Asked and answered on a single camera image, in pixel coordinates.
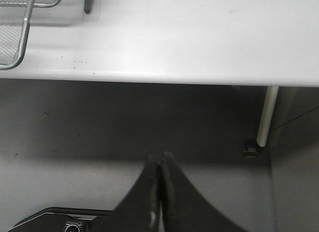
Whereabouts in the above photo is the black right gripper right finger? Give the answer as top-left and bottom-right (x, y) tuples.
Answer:
(160, 153), (244, 232)

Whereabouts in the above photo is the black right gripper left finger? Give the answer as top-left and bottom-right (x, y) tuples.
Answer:
(90, 156), (161, 232)

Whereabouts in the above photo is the table leg caster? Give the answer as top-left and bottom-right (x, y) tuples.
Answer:
(243, 139), (259, 158)

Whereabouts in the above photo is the white table leg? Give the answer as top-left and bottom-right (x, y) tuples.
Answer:
(256, 86), (279, 147)

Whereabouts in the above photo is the silver mesh rack frame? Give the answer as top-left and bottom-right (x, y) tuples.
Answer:
(84, 0), (93, 14)

